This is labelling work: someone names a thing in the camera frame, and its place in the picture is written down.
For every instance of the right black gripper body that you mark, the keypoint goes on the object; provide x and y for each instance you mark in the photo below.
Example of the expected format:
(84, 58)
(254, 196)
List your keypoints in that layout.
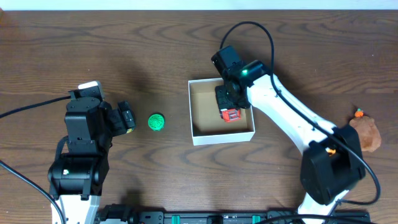
(227, 99)

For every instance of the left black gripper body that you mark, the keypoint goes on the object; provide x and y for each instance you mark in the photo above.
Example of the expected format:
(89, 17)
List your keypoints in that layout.
(126, 118)

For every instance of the red toy truck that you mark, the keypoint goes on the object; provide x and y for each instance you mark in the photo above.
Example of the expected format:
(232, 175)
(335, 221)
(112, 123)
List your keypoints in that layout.
(230, 115)

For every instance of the green ridged ball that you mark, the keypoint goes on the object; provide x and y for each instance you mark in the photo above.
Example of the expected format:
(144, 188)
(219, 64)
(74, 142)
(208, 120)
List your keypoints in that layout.
(156, 122)

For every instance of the brown plush toy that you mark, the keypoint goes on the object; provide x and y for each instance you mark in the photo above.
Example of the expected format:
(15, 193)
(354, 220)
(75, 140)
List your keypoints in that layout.
(369, 136)

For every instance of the orange duck toy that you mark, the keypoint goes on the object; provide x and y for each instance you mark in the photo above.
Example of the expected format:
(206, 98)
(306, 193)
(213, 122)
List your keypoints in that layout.
(330, 151)

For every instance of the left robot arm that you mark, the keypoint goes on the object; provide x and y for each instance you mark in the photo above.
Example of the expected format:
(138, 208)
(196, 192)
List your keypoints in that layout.
(81, 160)

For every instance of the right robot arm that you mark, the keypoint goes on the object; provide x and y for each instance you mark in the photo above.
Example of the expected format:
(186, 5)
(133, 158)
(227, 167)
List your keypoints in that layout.
(332, 161)

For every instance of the white cardboard box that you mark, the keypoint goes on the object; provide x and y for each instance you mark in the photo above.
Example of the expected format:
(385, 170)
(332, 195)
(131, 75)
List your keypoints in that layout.
(208, 122)

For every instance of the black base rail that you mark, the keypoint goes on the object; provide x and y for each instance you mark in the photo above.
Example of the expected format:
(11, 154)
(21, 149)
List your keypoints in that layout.
(125, 214)

